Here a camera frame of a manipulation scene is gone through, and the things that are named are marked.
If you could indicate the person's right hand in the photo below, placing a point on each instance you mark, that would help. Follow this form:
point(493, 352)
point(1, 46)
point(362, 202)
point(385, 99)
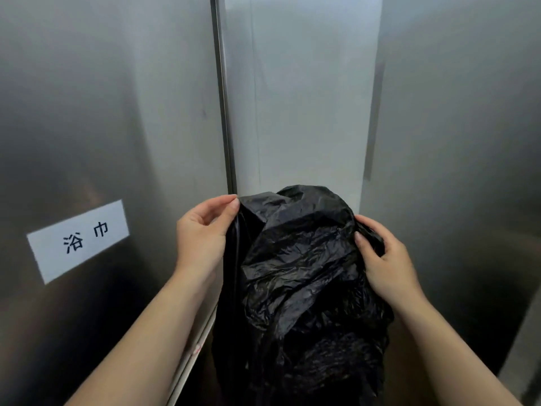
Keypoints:
point(391, 270)

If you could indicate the person's left hand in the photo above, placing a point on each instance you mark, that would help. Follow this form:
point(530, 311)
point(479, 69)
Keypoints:
point(203, 240)

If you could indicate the person's left thumb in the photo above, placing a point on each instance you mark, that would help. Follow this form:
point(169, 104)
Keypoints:
point(226, 215)

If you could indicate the person's right thumb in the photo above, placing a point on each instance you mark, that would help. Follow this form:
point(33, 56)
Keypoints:
point(367, 249)

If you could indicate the black plastic garbage bag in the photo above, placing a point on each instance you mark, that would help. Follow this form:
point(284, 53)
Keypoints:
point(304, 300)

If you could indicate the person's left forearm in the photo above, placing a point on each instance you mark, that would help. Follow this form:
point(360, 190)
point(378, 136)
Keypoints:
point(143, 342)

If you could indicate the person's right forearm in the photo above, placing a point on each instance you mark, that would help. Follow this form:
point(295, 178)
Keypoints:
point(448, 355)

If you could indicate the stainless steel cabinet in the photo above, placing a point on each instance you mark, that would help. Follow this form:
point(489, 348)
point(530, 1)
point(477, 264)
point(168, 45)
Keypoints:
point(105, 164)

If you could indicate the white paper label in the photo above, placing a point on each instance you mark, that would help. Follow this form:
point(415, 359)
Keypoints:
point(78, 240)

